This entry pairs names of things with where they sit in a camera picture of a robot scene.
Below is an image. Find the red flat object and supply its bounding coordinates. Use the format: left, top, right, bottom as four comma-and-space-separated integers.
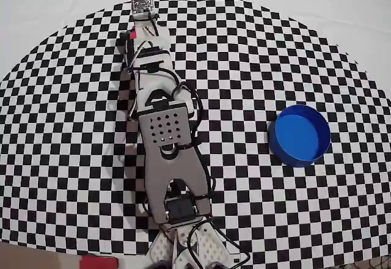
79, 255, 119, 269

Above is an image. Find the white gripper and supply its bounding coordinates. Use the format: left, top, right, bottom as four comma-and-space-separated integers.
117, 18, 174, 74

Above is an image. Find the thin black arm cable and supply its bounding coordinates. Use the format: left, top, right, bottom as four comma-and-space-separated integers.
170, 81, 216, 196

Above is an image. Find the thin black wire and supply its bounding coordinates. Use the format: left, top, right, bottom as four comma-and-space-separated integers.
348, 256, 391, 269

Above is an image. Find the black white checkered cloth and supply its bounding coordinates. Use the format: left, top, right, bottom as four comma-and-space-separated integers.
0, 0, 391, 269

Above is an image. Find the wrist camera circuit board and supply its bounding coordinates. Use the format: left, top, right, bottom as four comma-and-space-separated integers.
130, 0, 160, 22

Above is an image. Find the thick black base cable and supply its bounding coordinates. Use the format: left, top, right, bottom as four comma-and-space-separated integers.
186, 215, 252, 269

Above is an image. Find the blue round box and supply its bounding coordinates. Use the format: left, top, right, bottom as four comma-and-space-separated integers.
268, 103, 332, 168

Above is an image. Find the glossy black camera cable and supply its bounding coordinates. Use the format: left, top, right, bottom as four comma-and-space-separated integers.
127, 41, 154, 120

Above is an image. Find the brown cardboard sheet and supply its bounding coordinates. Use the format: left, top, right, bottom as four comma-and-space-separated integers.
0, 243, 83, 269

